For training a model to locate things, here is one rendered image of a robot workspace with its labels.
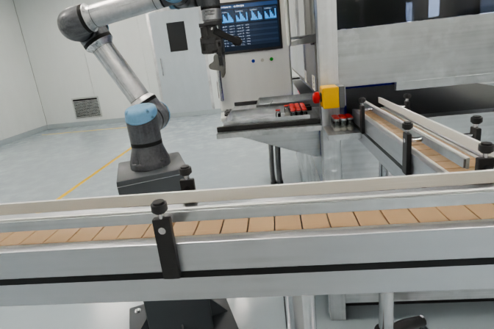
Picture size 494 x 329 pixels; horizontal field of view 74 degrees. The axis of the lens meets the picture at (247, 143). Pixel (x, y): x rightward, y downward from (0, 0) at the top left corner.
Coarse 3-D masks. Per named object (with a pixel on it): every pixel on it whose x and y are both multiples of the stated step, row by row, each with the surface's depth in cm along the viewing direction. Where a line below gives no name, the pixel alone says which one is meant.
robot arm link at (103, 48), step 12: (96, 36) 124; (108, 36) 127; (96, 48) 126; (108, 48) 127; (108, 60) 127; (120, 60) 129; (108, 72) 130; (120, 72) 129; (132, 72) 132; (120, 84) 130; (132, 84) 130; (132, 96) 131; (144, 96) 132; (156, 96) 136; (168, 120) 139
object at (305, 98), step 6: (276, 96) 186; (282, 96) 185; (288, 96) 185; (294, 96) 185; (300, 96) 185; (306, 96) 185; (258, 102) 178; (264, 102) 187; (270, 102) 187; (276, 102) 185; (282, 102) 183; (288, 102) 161; (294, 102) 160; (300, 102) 160; (306, 102) 160; (312, 102) 160
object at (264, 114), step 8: (232, 112) 155; (240, 112) 155; (248, 112) 155; (256, 112) 155; (264, 112) 154; (272, 112) 154; (224, 120) 133; (232, 120) 148; (240, 120) 130; (248, 120) 130; (256, 120) 130; (264, 120) 129; (272, 120) 129; (280, 120) 129
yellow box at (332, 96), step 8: (320, 88) 114; (328, 88) 109; (336, 88) 109; (344, 88) 109; (328, 96) 110; (336, 96) 109; (344, 96) 109; (328, 104) 110; (336, 104) 110; (344, 104) 110
